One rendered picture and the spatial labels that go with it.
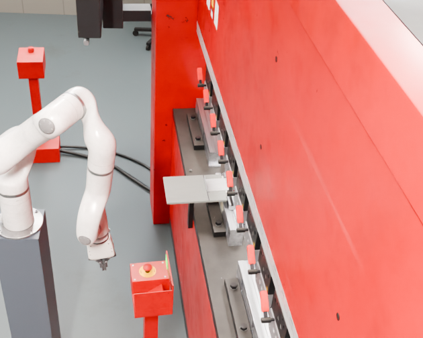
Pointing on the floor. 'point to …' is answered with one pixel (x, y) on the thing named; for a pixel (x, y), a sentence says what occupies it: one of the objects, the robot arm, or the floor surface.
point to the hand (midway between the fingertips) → (103, 264)
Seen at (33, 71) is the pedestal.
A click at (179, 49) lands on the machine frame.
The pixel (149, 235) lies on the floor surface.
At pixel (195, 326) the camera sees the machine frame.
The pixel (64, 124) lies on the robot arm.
